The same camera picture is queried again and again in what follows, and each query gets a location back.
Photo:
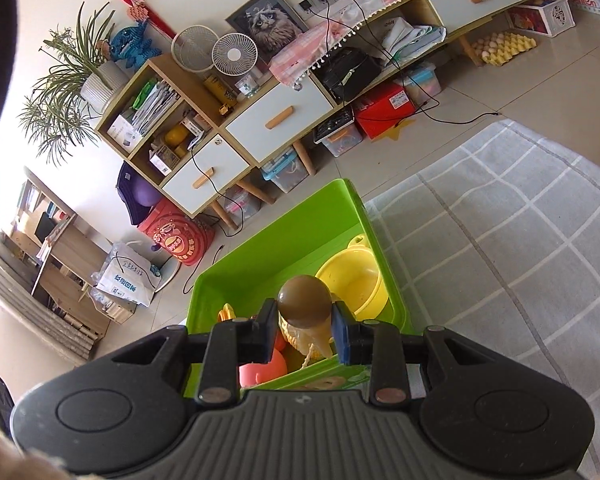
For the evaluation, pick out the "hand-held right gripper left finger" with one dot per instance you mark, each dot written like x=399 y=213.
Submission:
x=267 y=332

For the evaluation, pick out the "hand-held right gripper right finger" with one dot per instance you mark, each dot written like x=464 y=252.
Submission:
x=342 y=332

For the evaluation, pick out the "pink rubber pig toy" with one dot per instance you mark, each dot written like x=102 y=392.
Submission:
x=265 y=367

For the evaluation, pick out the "brown toy ice cream cone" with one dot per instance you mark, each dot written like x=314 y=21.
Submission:
x=302 y=300

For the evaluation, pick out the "yellow toy pot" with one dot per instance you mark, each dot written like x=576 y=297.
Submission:
x=350 y=275

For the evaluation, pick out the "green plastic box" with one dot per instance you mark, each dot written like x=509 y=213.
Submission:
x=260 y=270

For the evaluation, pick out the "white round floor base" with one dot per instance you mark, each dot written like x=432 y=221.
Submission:
x=167 y=272

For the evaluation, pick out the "clear storage bin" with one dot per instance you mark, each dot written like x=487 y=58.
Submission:
x=242 y=205

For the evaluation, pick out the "red printed paper bucket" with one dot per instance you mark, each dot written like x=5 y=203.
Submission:
x=177 y=235

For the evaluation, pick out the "white paper bag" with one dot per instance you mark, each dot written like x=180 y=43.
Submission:
x=125 y=280

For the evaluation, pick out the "grey checked cloth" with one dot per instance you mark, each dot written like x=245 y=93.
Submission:
x=505 y=260

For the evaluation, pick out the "purple plush toy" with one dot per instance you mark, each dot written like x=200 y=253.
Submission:
x=140 y=192

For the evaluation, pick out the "clear bin black lid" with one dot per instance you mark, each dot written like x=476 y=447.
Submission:
x=337 y=132

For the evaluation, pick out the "wooden bookshelf desk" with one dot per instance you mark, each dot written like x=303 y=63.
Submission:
x=70 y=270

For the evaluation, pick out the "yellow round container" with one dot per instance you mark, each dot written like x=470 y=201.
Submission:
x=176 y=137

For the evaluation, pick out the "red flat box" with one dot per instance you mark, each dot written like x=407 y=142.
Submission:
x=380 y=112

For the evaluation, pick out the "yellow tall can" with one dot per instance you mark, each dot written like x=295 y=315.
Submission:
x=220 y=90

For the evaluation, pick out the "black bag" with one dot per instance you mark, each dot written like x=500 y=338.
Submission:
x=347 y=75

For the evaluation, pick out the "small clear bin blue lid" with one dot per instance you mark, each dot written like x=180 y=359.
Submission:
x=425 y=80

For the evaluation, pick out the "white desk fan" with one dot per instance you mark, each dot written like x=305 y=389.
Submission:
x=234 y=54

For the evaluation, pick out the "wooden shelf cabinet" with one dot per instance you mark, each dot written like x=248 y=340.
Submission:
x=145 y=72

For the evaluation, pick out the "pink fringed cloth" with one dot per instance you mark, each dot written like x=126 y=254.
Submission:
x=305 y=45

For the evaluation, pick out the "beige fuzzy garment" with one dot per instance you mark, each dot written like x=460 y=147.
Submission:
x=0 y=455

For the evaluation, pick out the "stack of folded papers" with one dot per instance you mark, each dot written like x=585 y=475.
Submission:
x=410 y=40

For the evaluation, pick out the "framed cat picture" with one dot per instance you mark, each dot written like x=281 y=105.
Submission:
x=270 y=25

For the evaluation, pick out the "blue block figure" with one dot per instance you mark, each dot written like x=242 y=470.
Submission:
x=132 y=45

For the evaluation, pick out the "yellow egg tray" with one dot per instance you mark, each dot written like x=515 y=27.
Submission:
x=502 y=47

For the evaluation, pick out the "green potted plant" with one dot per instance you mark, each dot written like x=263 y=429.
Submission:
x=70 y=70

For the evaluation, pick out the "wooden curved sideboard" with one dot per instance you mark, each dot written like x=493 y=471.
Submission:
x=410 y=2

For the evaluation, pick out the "white printed crate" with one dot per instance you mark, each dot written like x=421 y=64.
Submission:
x=545 y=15

